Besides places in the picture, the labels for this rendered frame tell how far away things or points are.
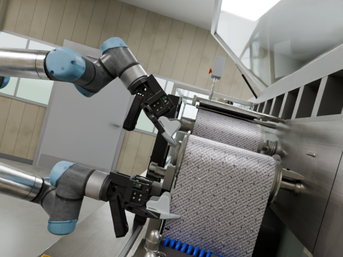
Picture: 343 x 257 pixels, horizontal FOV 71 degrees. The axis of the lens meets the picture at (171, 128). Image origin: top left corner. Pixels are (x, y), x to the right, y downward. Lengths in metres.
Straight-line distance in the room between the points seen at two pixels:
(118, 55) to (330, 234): 0.66
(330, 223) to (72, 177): 0.60
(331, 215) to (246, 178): 0.19
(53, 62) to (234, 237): 0.62
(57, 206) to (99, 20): 4.03
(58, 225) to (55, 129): 3.74
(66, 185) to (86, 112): 3.61
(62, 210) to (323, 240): 0.62
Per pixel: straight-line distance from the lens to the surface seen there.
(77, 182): 0.69
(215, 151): 0.65
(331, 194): 0.62
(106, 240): 0.89
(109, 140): 4.24
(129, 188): 0.64
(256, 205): 0.68
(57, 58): 0.63
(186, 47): 4.43
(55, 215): 0.74
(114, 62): 0.73
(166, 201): 0.64
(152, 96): 0.70
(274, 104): 1.23
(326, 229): 0.61
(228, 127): 0.88
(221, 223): 0.68
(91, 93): 0.76
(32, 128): 4.62
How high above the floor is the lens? 1.34
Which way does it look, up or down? 2 degrees down
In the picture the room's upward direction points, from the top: 15 degrees clockwise
